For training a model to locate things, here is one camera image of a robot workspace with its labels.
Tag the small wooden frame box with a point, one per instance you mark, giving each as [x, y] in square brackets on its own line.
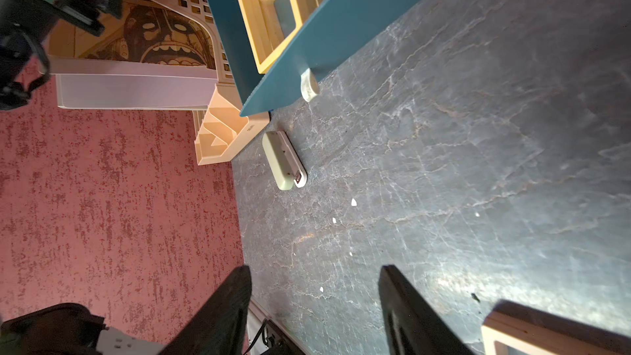
[516, 329]

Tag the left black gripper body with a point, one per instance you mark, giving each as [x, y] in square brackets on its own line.
[25, 25]

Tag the beige whiteboard eraser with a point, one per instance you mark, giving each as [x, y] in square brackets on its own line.
[284, 162]

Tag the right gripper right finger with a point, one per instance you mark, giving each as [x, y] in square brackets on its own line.
[411, 325]

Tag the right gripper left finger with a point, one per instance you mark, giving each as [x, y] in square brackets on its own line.
[219, 327]

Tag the teal three-drawer cabinet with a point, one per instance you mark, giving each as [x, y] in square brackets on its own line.
[336, 31]

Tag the purple paper folder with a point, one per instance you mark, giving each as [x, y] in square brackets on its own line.
[114, 85]

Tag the beige lattice file organizer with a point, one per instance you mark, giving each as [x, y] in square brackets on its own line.
[171, 32]

